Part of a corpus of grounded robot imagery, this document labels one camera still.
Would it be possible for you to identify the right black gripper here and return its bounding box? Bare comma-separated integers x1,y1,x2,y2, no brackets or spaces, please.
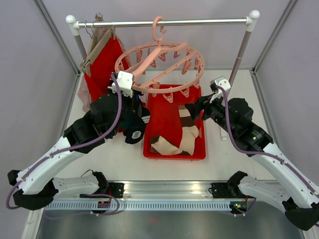
184,90,237,135

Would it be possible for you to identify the black sports sock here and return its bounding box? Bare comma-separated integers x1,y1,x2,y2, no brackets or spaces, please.
137,100,151,124
124,118,147,144

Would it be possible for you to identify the brown beige striped sock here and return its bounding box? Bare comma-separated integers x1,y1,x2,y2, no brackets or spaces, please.
178,106,199,155

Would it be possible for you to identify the pink round clip hanger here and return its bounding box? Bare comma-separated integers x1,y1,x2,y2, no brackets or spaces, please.
115,16,205,103

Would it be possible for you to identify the teal christmas sock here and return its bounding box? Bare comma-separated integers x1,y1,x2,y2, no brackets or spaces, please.
123,114,137,130

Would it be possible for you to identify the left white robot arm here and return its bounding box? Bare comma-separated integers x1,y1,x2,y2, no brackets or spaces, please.
6,93,150,210

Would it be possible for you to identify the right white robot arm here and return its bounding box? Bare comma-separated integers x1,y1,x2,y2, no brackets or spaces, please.
185,96,319,231

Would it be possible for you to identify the beige clip hanger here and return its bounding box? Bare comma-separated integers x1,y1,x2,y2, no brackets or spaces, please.
80,27,116,76

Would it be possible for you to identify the red plastic tray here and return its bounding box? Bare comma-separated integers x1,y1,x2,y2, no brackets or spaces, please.
143,86,206,160

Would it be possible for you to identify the pink hanging garment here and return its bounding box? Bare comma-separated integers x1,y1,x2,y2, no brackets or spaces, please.
77,28,123,112

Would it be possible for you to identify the red hanging cloth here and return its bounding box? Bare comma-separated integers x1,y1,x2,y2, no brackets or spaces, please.
82,38,124,114

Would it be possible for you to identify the metal clothes rack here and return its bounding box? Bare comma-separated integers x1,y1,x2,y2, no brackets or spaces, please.
65,10,260,84

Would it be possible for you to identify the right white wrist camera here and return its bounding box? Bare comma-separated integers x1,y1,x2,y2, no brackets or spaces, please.
209,76,231,103

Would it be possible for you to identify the aluminium frame post right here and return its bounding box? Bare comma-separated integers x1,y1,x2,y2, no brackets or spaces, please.
251,0,301,75

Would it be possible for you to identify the aluminium frame post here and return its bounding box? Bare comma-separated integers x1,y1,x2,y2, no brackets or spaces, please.
33,0,82,75
251,0,301,75

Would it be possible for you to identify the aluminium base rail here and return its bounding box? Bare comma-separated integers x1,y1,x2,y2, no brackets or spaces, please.
106,181,247,199

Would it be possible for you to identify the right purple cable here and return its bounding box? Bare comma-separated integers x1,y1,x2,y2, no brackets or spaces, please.
216,86,319,227

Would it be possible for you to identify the white slotted cable duct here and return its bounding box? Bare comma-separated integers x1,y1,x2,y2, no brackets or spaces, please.
45,200,231,211

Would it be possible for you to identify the aluminium frame post left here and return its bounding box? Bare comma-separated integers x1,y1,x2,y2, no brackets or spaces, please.
33,0,82,75

